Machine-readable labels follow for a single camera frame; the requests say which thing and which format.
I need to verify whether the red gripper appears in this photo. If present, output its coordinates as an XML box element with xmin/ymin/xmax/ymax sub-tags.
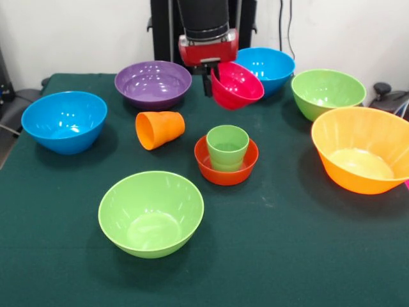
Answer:
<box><xmin>178</xmin><ymin>28</ymin><xmax>240</xmax><ymax>98</ymax></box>

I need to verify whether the pink plastic bowl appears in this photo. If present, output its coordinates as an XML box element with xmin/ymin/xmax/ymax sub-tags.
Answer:
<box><xmin>210</xmin><ymin>61</ymin><xmax>265</xmax><ymax>111</ymax></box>

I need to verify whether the purple plastic bowl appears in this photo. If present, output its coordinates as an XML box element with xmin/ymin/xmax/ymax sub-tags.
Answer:
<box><xmin>114</xmin><ymin>60</ymin><xmax>192</xmax><ymax>111</ymax></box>

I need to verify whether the blue plastic bowl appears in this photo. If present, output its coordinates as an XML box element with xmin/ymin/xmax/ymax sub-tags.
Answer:
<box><xmin>20</xmin><ymin>91</ymin><xmax>108</xmax><ymax>156</ymax></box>
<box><xmin>234</xmin><ymin>47</ymin><xmax>296</xmax><ymax>99</ymax></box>

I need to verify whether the orange plastic cup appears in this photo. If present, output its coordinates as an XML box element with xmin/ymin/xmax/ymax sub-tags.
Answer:
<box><xmin>135</xmin><ymin>111</ymin><xmax>186</xmax><ymax>151</ymax></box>

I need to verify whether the green plastic cup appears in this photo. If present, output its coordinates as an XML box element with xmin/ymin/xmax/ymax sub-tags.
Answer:
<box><xmin>206</xmin><ymin>125</ymin><xmax>250</xmax><ymax>173</ymax></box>

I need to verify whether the red-orange plastic bowl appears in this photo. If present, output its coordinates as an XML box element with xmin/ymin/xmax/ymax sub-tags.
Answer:
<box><xmin>194</xmin><ymin>134</ymin><xmax>259</xmax><ymax>186</ymax></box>

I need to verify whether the green plastic bowl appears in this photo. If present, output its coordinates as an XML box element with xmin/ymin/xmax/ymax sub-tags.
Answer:
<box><xmin>98</xmin><ymin>171</ymin><xmax>205</xmax><ymax>259</ymax></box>
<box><xmin>291</xmin><ymin>68</ymin><xmax>367</xmax><ymax>122</ymax></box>

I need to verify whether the large orange plastic bowl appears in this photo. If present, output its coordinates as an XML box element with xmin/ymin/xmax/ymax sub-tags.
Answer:
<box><xmin>311</xmin><ymin>106</ymin><xmax>409</xmax><ymax>195</ymax></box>

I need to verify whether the dark grey chair base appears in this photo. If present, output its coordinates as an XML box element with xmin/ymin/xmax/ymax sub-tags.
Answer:
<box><xmin>0</xmin><ymin>88</ymin><xmax>42</xmax><ymax>135</ymax></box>
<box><xmin>369</xmin><ymin>82</ymin><xmax>409</xmax><ymax>121</ymax></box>

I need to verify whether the dark green table cloth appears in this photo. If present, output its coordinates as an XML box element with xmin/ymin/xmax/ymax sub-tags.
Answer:
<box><xmin>0</xmin><ymin>73</ymin><xmax>409</xmax><ymax>307</ymax></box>

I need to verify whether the black wall cable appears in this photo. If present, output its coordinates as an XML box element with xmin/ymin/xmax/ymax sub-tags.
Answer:
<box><xmin>278</xmin><ymin>0</ymin><xmax>286</xmax><ymax>52</ymax></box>
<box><xmin>287</xmin><ymin>0</ymin><xmax>297</xmax><ymax>61</ymax></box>

